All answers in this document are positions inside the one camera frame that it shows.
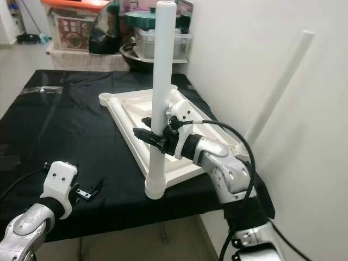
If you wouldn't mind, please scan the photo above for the broom with teal head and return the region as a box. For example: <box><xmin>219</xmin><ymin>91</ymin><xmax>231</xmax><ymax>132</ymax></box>
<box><xmin>14</xmin><ymin>0</ymin><xmax>49</xmax><ymax>44</ymax></box>

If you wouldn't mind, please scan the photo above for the pink box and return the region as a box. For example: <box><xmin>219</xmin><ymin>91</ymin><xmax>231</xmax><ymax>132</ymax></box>
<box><xmin>128</xmin><ymin>0</ymin><xmax>156</xmax><ymax>9</ymax></box>

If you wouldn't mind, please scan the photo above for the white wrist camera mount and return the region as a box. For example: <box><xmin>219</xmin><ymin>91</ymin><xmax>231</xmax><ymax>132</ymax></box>
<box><xmin>169</xmin><ymin>100</ymin><xmax>197</xmax><ymax>159</ymax></box>
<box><xmin>43</xmin><ymin>161</ymin><xmax>78</xmax><ymax>213</ymax></box>

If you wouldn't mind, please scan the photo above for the storage box with orange lid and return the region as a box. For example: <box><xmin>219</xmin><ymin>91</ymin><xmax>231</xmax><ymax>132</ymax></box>
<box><xmin>41</xmin><ymin>0</ymin><xmax>107</xmax><ymax>52</ymax></box>

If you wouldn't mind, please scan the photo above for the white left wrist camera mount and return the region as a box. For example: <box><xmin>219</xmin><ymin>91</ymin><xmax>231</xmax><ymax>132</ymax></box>
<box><xmin>43</xmin><ymin>161</ymin><xmax>78</xmax><ymax>213</ymax></box>

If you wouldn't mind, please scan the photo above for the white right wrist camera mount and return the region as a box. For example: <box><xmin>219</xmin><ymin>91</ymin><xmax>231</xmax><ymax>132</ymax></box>
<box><xmin>169</xmin><ymin>100</ymin><xmax>197</xmax><ymax>159</ymax></box>

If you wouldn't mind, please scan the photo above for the clear plastic bin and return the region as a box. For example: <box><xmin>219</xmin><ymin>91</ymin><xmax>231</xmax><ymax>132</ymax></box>
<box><xmin>133</xmin><ymin>27</ymin><xmax>194</xmax><ymax>61</ymax></box>

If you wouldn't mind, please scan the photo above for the black dustpan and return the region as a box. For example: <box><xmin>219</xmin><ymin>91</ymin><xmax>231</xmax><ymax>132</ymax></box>
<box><xmin>15</xmin><ymin>34</ymin><xmax>39</xmax><ymax>44</ymax></box>

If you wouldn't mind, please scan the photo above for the beige cloth cover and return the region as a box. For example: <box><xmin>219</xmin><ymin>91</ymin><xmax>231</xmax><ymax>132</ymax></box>
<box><xmin>48</xmin><ymin>49</ymin><xmax>123</xmax><ymax>71</ymax></box>

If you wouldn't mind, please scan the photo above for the black wok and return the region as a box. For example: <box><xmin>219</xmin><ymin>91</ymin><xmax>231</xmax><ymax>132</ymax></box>
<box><xmin>120</xmin><ymin>43</ymin><xmax>188</xmax><ymax>71</ymax></box>

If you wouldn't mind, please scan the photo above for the white plastic children tabletop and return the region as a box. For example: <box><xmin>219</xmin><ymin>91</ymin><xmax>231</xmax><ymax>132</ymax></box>
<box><xmin>98</xmin><ymin>85</ymin><xmax>251</xmax><ymax>185</ymax></box>

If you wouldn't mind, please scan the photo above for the black tablecloth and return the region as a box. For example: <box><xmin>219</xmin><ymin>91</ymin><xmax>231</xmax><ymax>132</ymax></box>
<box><xmin>0</xmin><ymin>69</ymin><xmax>275</xmax><ymax>243</ymax></box>

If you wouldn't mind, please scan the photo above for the dark green pot lid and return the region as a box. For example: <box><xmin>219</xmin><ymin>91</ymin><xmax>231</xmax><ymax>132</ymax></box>
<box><xmin>124</xmin><ymin>5</ymin><xmax>188</xmax><ymax>29</ymax></box>

